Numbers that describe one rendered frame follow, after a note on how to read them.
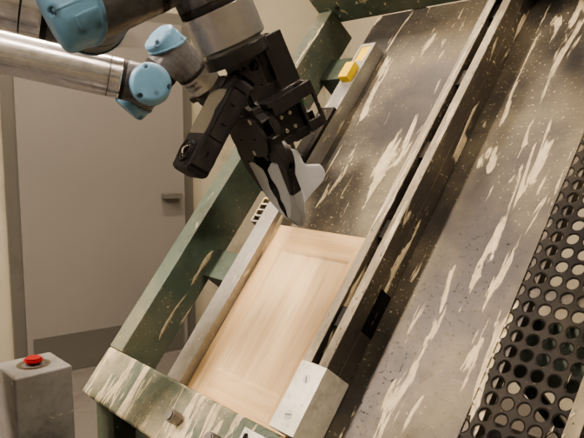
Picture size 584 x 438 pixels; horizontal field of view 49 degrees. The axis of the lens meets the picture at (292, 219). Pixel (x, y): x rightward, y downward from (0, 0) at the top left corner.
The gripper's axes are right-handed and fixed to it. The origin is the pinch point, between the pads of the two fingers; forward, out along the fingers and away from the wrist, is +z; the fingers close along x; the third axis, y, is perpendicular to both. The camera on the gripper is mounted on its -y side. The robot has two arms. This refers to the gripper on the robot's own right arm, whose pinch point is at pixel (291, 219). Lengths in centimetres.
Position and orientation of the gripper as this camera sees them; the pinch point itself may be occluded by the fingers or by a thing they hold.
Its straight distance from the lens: 74.6
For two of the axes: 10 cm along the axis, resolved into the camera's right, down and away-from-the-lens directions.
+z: 3.8, 8.5, 3.7
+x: -5.5, -1.1, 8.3
